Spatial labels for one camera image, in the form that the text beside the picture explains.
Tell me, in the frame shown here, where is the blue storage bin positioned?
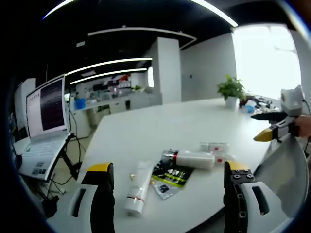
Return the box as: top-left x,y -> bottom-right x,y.
73,98 -> 86,110

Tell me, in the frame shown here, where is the large white red-banded skincare bottle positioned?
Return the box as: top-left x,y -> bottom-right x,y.
162,149 -> 216,170

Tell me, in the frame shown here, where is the black laptop stand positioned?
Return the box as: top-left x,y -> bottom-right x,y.
57,134 -> 82,182

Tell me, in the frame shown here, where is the green plant in white pot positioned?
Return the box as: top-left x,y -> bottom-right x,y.
216,74 -> 246,109

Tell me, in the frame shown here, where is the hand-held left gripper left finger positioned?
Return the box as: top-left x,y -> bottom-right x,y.
46,162 -> 115,233

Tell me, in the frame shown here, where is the grey chair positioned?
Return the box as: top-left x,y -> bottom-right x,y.
252,133 -> 310,219

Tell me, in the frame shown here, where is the small white red-label skincare bottle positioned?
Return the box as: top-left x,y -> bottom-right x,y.
200,142 -> 230,153
213,153 -> 237,166

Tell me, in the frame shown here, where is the black cable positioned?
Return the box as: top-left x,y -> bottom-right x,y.
65,96 -> 87,161

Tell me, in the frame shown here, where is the person's right hand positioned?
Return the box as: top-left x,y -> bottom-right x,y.
295,115 -> 311,138

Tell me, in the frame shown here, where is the black green skincare sachet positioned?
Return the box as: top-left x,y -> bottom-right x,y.
151,157 -> 195,201

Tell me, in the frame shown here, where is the white laptop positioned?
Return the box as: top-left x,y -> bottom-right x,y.
17,74 -> 71,183

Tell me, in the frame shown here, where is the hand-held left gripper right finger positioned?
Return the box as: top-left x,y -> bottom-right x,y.
223,160 -> 294,233

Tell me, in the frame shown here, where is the white skincare tube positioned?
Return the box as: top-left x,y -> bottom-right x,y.
124,161 -> 153,217

